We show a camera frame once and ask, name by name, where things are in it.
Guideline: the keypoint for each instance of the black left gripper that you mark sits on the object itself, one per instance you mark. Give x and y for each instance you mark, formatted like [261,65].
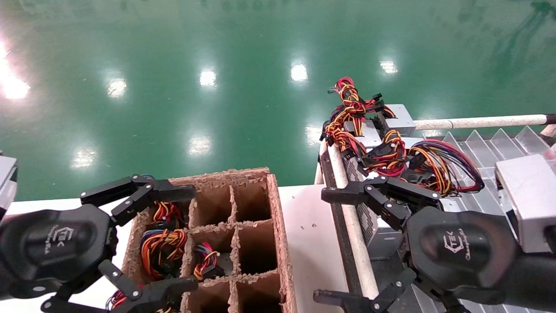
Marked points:
[52,248]

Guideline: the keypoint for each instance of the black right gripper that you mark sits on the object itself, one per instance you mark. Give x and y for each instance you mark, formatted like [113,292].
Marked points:
[460,248]

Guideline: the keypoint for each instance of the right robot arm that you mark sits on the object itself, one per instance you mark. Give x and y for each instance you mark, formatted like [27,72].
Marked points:
[538,278]

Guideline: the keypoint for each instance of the brown cardboard divider box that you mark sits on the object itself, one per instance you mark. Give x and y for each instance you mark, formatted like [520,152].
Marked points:
[278,226]

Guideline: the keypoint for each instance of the grey power supply at right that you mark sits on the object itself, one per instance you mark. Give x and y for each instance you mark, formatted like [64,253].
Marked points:
[525,204]

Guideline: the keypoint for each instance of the clear acrylic divider tray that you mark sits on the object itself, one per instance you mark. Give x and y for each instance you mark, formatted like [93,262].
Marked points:
[491,143]

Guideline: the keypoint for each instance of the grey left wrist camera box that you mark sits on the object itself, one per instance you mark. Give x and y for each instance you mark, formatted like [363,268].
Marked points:
[6,178]

